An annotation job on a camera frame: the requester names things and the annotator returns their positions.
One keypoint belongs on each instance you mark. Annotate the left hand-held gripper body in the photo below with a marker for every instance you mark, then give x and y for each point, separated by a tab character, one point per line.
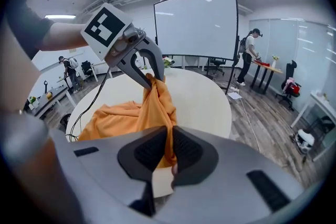
105	29

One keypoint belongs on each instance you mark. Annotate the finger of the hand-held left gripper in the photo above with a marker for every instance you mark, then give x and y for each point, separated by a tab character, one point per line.
157	60
141	82

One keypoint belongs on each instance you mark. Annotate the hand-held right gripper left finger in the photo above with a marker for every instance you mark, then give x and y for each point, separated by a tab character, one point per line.
147	154

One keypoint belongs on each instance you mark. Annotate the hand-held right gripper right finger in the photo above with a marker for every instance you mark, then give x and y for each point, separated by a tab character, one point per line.
194	154

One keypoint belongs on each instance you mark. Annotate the orange children's sweatshirt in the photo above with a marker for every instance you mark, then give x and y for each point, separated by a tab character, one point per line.
126	120

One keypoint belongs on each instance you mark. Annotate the person's left forearm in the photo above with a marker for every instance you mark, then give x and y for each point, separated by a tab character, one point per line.
63	36

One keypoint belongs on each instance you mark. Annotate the person's right forearm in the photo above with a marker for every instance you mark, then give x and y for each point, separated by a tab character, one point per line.
15	73

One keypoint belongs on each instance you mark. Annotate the person's black printed t-shirt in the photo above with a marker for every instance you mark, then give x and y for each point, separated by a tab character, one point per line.
26	26

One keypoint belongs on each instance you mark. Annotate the white flower potted plant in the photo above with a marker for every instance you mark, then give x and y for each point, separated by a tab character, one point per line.
168	63

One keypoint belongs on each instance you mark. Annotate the black office chair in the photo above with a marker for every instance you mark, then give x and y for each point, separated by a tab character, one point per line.
290	68
86	66
218	61

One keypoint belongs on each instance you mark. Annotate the ceiling light strip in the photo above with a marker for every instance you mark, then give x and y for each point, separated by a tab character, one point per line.
60	16

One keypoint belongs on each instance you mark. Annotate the large white board on stand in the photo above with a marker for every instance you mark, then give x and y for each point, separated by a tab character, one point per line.
194	26

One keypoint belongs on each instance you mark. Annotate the white paper sheet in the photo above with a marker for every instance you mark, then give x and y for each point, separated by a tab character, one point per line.
234	95

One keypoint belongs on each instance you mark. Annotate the dark desk with white legs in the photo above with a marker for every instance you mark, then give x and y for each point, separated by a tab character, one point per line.
52	94

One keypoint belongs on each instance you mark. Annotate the black harness gear bundle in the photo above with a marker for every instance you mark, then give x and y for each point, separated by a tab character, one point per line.
65	121

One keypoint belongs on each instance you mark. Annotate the yellow soft object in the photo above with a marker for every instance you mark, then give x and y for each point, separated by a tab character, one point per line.
49	95

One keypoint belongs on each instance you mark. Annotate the red cloth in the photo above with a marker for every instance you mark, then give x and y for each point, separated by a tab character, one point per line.
261	63

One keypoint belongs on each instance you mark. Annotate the green plant in white cup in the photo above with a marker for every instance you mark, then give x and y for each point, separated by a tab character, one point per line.
33	105

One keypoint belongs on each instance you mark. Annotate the white and black helmet device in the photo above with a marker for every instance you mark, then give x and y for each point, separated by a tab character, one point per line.
305	137

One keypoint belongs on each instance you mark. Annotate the orange round wooden table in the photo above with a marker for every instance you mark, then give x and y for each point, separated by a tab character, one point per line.
273	69

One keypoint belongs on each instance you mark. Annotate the small plant in white vase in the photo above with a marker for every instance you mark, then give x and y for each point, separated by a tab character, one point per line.
274	61

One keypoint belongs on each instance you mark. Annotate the pink and red clothing bundle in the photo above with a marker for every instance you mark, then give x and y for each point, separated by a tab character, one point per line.
292	86

